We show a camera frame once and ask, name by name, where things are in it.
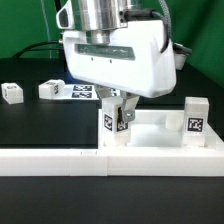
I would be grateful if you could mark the white square table top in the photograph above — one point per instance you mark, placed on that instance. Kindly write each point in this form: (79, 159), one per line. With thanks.
(162, 129)

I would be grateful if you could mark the white L-shaped obstacle fence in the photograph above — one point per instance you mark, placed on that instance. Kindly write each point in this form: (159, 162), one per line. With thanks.
(104, 161)

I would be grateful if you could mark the paper sheet with markers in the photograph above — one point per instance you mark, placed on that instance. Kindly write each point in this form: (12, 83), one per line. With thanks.
(78, 92)

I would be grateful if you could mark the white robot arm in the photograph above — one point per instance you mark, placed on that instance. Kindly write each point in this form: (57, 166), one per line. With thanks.
(99, 18)

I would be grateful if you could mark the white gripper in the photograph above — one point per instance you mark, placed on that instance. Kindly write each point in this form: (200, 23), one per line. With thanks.
(135, 61)

